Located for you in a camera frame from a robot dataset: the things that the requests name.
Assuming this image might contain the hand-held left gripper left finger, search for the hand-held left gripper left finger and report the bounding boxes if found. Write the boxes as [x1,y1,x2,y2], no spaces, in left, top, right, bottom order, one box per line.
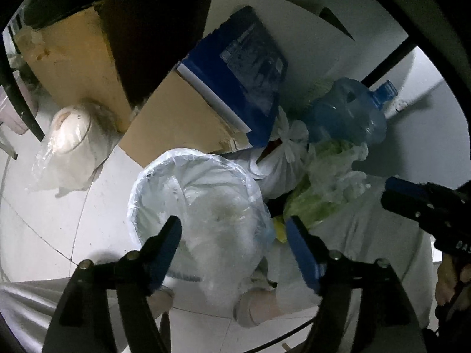
[42,215,183,353]

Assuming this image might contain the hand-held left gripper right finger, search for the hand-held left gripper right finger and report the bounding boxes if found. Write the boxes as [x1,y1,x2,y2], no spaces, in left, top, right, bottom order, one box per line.
[285,215,427,353]

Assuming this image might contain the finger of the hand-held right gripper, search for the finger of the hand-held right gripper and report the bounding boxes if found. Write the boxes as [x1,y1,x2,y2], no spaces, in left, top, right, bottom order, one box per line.
[381,190,454,237]
[386,176,459,210]

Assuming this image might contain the bin with clear plastic liner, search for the bin with clear plastic liner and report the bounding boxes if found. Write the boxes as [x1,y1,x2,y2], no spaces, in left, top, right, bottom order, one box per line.
[127,148,276,302]

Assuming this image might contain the person's right hand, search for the person's right hand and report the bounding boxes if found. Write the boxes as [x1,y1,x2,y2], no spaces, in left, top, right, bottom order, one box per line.
[435,254,471,307]

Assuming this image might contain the yellow black wrapper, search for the yellow black wrapper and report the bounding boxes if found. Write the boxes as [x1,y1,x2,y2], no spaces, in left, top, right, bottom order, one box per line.
[272,217,292,244]

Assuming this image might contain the person's white pants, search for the person's white pants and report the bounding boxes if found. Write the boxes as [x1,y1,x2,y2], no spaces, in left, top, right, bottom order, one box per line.
[0,174,437,353]

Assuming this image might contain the clear bag of cabbage leaves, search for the clear bag of cabbage leaves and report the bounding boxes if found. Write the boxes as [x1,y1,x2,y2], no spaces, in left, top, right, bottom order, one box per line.
[283,140,372,229]

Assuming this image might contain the grey fluffy slipper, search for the grey fluffy slipper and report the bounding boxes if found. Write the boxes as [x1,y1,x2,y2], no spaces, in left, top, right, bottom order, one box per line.
[233,261,281,329]

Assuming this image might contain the blue water jug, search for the blue water jug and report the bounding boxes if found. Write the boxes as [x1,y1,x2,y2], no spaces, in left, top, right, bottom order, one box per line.
[305,77,400,146]

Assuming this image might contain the white tied plastic bag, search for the white tied plastic bag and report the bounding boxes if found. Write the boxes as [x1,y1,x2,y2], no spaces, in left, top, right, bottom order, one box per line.
[254,106,310,196]

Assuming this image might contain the black table leg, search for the black table leg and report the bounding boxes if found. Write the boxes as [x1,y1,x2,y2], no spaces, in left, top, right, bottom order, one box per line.
[362,39,417,86]
[0,26,45,142]

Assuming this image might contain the green mesh bag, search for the green mesh bag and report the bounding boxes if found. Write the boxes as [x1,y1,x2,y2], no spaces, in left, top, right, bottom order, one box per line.
[294,79,335,107]

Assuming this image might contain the round pot in plastic bag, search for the round pot in plastic bag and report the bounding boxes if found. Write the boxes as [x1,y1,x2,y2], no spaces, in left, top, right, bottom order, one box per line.
[27,103,118,196]

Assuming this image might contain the blue printed box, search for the blue printed box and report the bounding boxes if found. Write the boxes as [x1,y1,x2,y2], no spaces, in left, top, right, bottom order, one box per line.
[176,5,289,148]

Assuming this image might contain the pink plastic bin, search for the pink plastic bin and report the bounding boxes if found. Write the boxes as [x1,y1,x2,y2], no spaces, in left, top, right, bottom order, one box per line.
[0,70,38,137]

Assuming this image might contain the large brown cardboard box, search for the large brown cardboard box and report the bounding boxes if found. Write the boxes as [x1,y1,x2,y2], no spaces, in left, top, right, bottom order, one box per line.
[15,5,254,170]

